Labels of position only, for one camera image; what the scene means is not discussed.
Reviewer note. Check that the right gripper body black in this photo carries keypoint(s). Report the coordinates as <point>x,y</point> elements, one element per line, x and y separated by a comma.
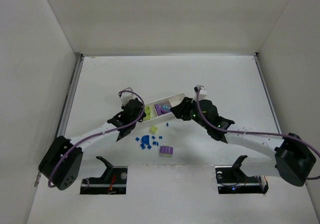
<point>184,109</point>

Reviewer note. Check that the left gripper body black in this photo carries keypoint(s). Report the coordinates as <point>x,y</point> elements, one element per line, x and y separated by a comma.
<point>139,108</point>

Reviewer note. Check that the white three-compartment tray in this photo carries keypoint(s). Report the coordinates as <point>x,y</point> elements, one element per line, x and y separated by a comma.
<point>171,101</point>

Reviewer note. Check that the purple patterned lego brick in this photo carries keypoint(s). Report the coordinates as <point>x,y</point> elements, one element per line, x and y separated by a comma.
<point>165,108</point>

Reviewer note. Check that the green square lego brick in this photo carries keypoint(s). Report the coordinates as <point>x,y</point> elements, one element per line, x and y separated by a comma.
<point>153,129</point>

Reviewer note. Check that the blue arch lego piece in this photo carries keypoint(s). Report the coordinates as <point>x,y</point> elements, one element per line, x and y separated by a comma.
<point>145,140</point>

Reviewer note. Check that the purple lego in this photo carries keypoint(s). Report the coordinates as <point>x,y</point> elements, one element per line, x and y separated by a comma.
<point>166,151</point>

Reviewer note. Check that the purple long lego brick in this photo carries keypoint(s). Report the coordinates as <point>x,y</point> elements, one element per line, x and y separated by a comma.
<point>159,111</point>

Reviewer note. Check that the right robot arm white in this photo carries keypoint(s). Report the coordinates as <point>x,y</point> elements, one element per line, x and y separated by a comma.
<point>288,156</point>

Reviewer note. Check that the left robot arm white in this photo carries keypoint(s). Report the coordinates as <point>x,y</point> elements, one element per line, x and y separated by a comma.
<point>82,138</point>

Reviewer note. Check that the white front board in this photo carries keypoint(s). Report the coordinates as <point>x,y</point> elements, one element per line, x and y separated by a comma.
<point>173,195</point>

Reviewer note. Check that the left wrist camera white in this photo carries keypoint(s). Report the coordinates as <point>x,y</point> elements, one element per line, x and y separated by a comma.
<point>126,95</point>

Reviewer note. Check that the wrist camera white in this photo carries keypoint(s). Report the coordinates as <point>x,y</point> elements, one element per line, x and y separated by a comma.
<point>200,93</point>
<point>126,95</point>

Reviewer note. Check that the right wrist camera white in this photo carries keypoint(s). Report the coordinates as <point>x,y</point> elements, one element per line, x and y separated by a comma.
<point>200,93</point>

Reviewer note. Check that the left aluminium rail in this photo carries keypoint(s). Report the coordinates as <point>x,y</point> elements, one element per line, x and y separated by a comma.
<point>66,109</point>

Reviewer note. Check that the aluminium rail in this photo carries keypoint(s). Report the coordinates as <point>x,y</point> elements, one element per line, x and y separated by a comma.
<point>270,103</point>
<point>66,109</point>

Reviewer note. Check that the right aluminium rail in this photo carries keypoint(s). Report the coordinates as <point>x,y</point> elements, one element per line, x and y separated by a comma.
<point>270,103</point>

